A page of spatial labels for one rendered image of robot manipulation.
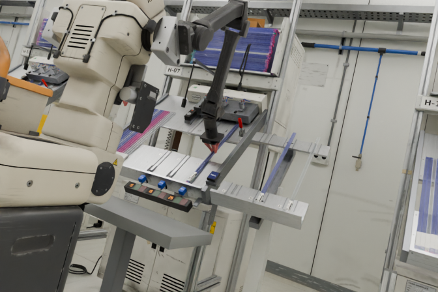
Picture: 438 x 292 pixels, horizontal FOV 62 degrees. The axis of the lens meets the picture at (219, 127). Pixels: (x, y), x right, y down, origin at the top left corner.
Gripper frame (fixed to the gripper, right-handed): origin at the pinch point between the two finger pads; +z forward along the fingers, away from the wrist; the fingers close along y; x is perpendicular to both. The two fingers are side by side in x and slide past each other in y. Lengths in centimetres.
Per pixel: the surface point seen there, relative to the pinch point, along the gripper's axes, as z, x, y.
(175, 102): 1, -37, 48
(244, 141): 0.4, -13.1, -10.1
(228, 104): -5.0, -35.3, 9.9
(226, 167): 1.9, 7.1, -10.2
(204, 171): 1.0, 14.1, -2.8
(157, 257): 53, 32, 24
